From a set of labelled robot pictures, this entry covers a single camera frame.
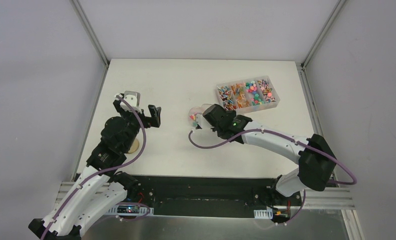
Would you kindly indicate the compartmented candy tray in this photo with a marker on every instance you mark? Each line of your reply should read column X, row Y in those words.
column 247, row 95

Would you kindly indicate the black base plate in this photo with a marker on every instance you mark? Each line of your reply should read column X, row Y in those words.
column 210, row 197

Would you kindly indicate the wooden jar lid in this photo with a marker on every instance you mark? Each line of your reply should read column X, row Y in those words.
column 134, row 147

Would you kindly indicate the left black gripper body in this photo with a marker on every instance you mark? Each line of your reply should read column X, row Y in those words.
column 144, row 117

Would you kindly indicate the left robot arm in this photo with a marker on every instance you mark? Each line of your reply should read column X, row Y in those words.
column 99, row 187

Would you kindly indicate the clear plastic jar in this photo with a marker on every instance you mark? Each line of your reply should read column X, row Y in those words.
column 193, row 115

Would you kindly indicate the slotted cable duct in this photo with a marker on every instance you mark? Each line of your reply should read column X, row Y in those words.
column 130, row 210
column 263, row 214

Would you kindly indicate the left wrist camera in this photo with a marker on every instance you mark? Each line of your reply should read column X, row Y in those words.
column 132, row 98

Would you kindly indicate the right slotted cable duct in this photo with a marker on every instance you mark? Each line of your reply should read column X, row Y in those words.
column 263, row 214

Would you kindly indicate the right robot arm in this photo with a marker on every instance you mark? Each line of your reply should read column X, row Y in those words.
column 312, row 155

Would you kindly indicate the left slotted cable duct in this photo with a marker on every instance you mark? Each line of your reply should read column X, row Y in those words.
column 130, row 210

